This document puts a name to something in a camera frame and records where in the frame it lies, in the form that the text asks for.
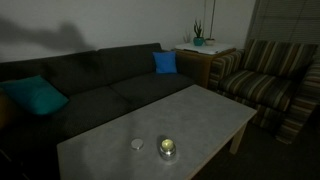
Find round silver metal lid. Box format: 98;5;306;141
131;138;144;150

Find blue square cushion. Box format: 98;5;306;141
153;51;177;74

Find wooden side table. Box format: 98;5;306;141
175;48;235;88

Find grey coffee table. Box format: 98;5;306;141
57;85;256;180

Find small silver metal jar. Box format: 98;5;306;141
159;139;176;160

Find dark grey fabric sofa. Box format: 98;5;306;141
0;43;194;180

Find teal pot with plant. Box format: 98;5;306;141
193;21;204;46

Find white board on side table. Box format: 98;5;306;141
175;43;233;55

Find small white plant pot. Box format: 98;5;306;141
205;38;215;46

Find striped fabric armchair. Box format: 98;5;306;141
208;39;320;144

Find teal square cushion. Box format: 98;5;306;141
0;75;69;115

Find window blinds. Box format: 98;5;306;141
248;0;320;44

